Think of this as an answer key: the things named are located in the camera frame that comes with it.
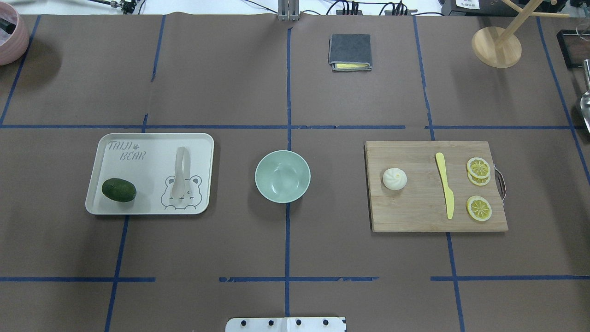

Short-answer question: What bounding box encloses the lemon slice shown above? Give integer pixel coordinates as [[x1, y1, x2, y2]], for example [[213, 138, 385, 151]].
[[466, 157, 492, 186], [466, 196, 492, 222]]

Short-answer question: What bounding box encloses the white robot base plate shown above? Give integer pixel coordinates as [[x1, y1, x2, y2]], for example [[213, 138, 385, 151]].
[[225, 317, 347, 332]]

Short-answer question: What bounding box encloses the pink bowl with ice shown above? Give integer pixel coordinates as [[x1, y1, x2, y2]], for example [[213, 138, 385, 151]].
[[0, 2, 30, 66]]

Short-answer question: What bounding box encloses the grey folded cloth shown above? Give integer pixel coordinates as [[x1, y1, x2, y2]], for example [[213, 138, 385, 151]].
[[328, 34, 372, 72]]

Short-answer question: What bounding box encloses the cream bear serving tray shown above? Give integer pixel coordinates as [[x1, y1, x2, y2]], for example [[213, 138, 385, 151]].
[[86, 133, 214, 215]]

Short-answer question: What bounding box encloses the aluminium frame post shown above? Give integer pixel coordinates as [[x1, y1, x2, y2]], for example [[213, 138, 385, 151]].
[[277, 0, 301, 21]]

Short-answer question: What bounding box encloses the white ceramic spoon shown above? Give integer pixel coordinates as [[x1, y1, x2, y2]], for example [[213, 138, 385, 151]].
[[170, 146, 190, 200]]

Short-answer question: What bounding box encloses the upper lemon slice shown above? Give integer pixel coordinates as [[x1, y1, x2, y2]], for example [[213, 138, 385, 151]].
[[466, 157, 492, 186]]

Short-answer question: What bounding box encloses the mint green bowl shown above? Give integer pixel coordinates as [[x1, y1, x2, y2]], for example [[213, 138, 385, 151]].
[[254, 150, 311, 203]]

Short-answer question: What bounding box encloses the white steamed bun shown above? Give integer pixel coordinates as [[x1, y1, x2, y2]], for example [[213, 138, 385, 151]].
[[382, 168, 407, 191]]

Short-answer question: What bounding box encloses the bamboo cutting board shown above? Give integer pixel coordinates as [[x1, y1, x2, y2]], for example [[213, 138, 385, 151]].
[[365, 141, 508, 232]]

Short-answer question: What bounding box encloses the green avocado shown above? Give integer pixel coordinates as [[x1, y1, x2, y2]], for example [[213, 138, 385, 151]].
[[101, 178, 137, 202]]

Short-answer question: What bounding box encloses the wooden mug tree stand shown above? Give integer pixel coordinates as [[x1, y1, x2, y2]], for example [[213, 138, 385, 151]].
[[471, 0, 570, 69]]

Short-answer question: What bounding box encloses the yellow plastic knife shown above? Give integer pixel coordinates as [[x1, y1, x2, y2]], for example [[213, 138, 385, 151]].
[[435, 152, 455, 220]]

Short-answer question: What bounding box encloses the steel scoop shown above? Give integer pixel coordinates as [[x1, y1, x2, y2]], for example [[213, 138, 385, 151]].
[[579, 59, 590, 132]]

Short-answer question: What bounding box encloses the lower lemon slice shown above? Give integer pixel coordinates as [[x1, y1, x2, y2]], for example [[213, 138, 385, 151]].
[[466, 196, 492, 222]]

